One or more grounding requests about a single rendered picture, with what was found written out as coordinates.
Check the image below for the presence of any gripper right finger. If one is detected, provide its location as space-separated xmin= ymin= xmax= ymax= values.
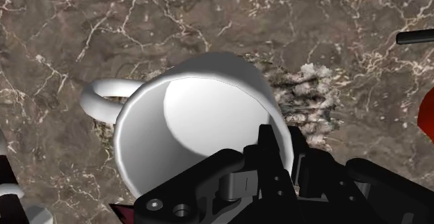
xmin=289 ymin=126 xmax=434 ymax=224

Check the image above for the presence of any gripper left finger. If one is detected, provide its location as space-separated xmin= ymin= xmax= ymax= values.
xmin=134 ymin=124 xmax=296 ymax=224

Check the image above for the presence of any white mug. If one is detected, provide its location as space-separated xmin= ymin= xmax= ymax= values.
xmin=79 ymin=51 xmax=294 ymax=200

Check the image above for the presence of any dark red pointed object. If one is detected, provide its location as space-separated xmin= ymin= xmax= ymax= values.
xmin=108 ymin=202 xmax=136 ymax=224

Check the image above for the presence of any red round object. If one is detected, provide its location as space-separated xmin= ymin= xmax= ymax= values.
xmin=417 ymin=86 xmax=434 ymax=136

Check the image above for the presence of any black rod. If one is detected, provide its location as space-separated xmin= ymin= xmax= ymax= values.
xmin=396 ymin=29 xmax=434 ymax=45

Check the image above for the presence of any grey rounded object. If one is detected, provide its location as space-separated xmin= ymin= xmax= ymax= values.
xmin=25 ymin=205 xmax=54 ymax=224

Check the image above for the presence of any black object with white bands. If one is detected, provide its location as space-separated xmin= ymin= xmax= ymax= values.
xmin=0 ymin=128 xmax=31 ymax=224

